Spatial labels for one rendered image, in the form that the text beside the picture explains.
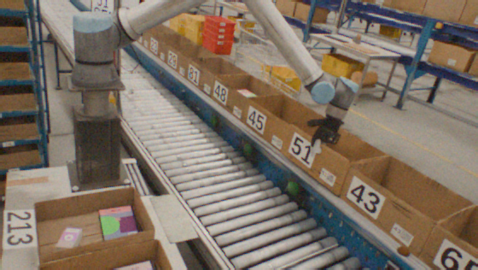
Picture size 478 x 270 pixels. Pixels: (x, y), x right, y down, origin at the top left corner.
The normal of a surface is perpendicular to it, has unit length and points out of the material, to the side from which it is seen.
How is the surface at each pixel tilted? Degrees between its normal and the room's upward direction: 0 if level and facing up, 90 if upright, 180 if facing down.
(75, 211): 88
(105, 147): 90
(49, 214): 90
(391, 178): 90
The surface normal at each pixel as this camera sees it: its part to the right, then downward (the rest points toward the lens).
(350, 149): -0.82, 0.05
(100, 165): 0.43, 0.47
